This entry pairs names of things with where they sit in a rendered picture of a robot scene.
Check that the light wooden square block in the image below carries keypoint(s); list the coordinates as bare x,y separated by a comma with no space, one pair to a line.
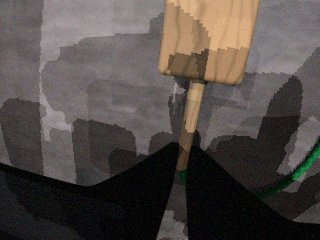
207,40

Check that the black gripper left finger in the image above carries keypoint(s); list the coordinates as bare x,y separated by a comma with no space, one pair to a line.
129,206

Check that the green string with wooden stick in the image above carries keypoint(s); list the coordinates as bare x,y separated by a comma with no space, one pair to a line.
187,134

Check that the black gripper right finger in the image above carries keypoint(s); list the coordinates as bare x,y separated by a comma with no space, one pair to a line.
220,208

